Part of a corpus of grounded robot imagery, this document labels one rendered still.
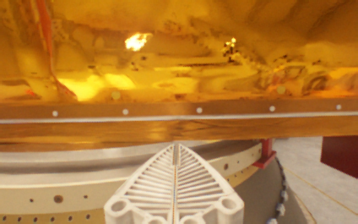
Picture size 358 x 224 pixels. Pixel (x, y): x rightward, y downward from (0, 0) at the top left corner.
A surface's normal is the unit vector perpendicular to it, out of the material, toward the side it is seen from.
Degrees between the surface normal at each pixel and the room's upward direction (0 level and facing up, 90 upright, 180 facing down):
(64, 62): 93
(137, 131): 90
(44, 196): 90
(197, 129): 90
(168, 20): 111
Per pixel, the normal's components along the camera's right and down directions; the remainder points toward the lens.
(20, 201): 0.06, 0.10
